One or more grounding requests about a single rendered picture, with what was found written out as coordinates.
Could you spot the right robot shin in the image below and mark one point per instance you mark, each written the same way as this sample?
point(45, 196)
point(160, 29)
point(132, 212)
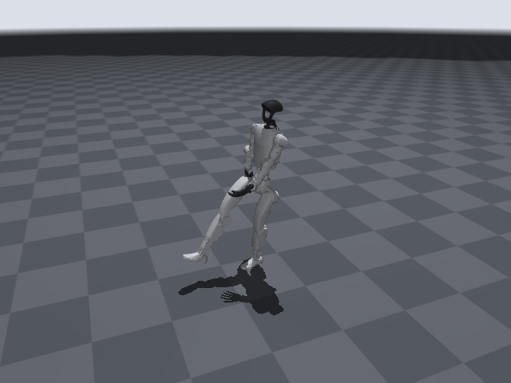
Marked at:
point(214, 232)

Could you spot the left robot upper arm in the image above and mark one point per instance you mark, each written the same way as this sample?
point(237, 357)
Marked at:
point(280, 142)

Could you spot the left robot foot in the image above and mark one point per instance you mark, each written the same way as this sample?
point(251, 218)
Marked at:
point(251, 263)

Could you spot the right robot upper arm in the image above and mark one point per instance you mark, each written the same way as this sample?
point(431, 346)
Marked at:
point(249, 148)

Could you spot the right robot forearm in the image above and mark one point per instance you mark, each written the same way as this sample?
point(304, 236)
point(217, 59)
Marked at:
point(248, 163)

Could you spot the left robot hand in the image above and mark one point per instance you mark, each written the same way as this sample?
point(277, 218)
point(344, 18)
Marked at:
point(242, 192)

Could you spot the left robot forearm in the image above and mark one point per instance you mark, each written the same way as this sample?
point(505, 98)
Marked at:
point(262, 172)

